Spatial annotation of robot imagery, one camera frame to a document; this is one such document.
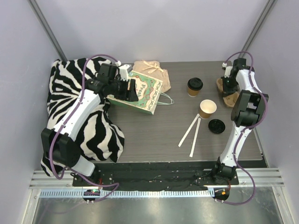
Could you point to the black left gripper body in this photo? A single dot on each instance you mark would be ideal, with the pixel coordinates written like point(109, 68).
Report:
point(127, 90)

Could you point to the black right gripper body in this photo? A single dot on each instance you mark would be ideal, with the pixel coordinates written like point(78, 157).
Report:
point(228, 88)

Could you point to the brown cardboard cup carrier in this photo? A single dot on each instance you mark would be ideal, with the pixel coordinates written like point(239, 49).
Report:
point(230, 100)

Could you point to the green illustrated paper bag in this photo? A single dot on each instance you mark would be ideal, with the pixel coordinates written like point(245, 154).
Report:
point(148, 90)

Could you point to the black plastic cup lid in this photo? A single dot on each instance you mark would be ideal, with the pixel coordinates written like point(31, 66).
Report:
point(195, 84)

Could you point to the brown paper coffee cup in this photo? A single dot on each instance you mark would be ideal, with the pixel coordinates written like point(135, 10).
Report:
point(192, 93)

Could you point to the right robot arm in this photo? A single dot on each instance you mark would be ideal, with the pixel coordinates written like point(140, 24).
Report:
point(247, 113)

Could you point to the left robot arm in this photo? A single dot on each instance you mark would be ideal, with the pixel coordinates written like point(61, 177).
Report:
point(61, 150)

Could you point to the beige cloth pouch with ribbon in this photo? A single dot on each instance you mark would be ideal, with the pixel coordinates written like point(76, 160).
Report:
point(153, 69)

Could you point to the white wrapped straw left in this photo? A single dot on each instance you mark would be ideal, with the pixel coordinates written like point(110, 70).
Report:
point(188, 130)

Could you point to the white wrapped straw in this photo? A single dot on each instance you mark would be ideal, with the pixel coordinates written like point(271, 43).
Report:
point(195, 138)
point(188, 130)

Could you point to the zebra print plush blanket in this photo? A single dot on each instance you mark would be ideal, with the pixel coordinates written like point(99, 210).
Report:
point(66, 81)

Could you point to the white wrapped straw right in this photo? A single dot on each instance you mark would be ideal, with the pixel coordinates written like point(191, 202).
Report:
point(195, 138)

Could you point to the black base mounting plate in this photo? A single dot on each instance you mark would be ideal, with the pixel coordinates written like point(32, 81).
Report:
point(181, 165)

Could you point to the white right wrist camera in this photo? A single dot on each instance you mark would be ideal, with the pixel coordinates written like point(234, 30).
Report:
point(227, 70)

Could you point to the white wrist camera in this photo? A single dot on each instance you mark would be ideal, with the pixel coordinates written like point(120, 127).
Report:
point(227, 70)
point(125, 69)

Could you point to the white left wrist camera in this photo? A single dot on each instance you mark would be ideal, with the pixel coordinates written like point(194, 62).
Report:
point(125, 69)

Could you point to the white slotted cable duct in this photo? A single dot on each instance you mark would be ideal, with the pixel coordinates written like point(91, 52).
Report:
point(89, 193)

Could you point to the aluminium frame rail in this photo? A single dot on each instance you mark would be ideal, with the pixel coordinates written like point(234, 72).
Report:
point(173, 179)

